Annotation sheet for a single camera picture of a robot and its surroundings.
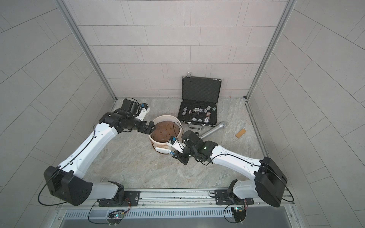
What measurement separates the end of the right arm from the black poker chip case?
325 millimetres

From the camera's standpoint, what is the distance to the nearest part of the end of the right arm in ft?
1.94

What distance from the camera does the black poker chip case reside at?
102 centimetres
